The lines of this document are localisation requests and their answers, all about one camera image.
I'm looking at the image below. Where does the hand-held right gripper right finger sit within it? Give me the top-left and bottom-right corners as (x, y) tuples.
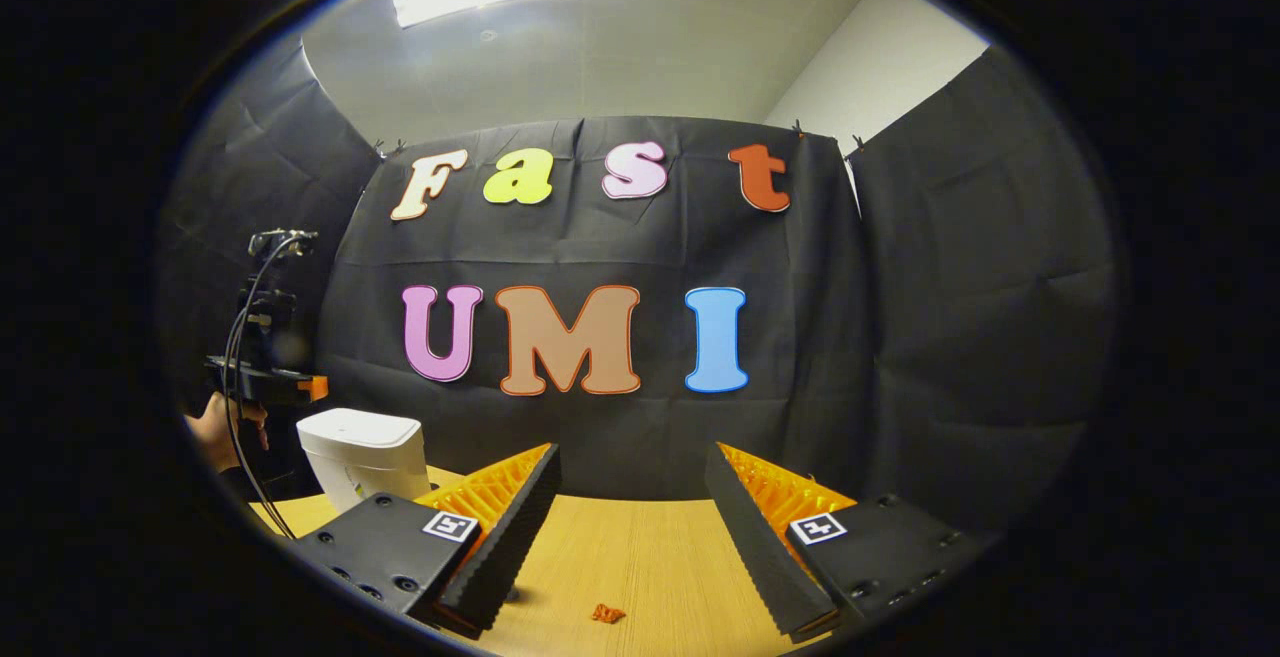
(702, 442), (1001, 646)

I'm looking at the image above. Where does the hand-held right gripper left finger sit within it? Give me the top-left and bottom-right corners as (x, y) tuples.
(285, 442), (563, 640)

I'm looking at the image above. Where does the white desktop garbage bin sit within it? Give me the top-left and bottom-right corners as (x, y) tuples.
(296, 407), (433, 513)

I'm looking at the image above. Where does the wooden desktop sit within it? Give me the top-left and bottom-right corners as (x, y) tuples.
(250, 467), (851, 657)

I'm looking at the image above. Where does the black backdrop cloth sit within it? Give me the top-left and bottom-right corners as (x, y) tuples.
(160, 32), (1116, 538)

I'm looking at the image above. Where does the black cable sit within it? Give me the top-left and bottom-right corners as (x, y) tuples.
(222, 232), (301, 541)

